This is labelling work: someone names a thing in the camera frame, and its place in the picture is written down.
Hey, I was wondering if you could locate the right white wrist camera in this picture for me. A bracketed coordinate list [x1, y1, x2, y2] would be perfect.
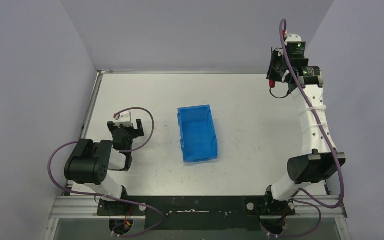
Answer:
[283, 31, 302, 44]

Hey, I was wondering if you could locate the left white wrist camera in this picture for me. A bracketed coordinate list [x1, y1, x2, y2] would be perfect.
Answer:
[114, 111, 133, 127]

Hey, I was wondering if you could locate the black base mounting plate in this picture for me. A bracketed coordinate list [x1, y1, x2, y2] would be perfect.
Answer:
[96, 195, 296, 231]

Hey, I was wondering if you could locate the aluminium table frame rail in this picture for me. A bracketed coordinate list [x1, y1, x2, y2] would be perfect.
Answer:
[47, 195, 349, 220]

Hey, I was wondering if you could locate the black red screwdriver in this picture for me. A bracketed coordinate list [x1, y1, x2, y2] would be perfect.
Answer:
[269, 79, 276, 89]

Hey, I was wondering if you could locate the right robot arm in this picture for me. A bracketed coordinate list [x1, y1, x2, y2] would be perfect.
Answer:
[261, 41, 346, 215]

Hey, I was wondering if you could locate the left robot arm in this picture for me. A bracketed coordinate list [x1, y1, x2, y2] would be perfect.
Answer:
[64, 119, 145, 216]

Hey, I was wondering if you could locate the blue plastic bin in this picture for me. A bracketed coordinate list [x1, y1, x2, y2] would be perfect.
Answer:
[177, 104, 218, 163]

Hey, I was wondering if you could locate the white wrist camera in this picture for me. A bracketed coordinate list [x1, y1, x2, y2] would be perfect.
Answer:
[114, 111, 133, 127]
[283, 31, 302, 44]

